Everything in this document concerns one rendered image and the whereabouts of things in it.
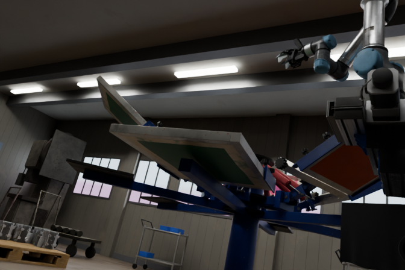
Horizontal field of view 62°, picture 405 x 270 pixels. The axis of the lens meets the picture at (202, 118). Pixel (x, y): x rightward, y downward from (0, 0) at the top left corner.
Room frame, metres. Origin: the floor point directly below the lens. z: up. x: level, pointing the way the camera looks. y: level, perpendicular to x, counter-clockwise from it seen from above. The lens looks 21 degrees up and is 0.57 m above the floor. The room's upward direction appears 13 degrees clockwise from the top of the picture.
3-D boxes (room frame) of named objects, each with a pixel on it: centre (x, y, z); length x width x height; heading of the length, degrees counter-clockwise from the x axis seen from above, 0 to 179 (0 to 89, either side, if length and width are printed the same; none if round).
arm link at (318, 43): (1.42, -0.53, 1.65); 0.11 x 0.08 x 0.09; 32
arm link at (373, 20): (1.20, -0.66, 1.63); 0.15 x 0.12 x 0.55; 122
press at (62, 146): (8.70, 3.63, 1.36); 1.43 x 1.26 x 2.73; 145
